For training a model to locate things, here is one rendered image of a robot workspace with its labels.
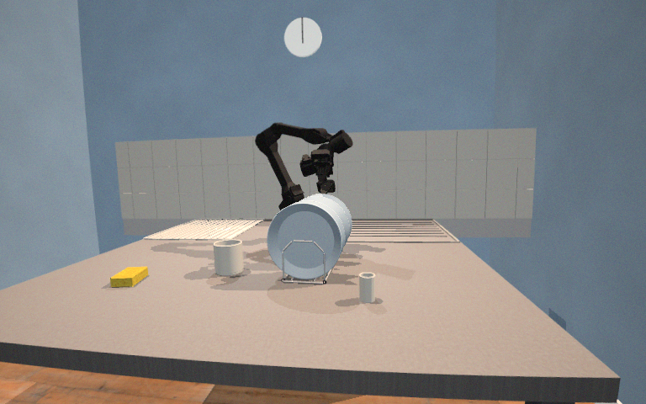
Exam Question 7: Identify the yellow sponge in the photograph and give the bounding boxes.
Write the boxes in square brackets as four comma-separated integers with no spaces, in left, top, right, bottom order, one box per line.
[110,267,148,287]

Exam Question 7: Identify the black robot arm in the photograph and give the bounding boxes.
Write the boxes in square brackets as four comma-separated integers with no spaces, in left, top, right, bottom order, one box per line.
[255,123,352,210]

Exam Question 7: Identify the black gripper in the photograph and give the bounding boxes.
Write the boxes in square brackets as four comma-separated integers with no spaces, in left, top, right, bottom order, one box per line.
[310,149,336,194]

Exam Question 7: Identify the pale grey cylindrical cup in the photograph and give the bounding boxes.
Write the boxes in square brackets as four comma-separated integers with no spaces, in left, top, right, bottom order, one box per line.
[359,273,375,303]

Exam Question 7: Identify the grey tiled splashback panel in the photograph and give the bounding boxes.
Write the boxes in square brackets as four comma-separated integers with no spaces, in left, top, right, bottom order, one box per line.
[115,128,537,237]

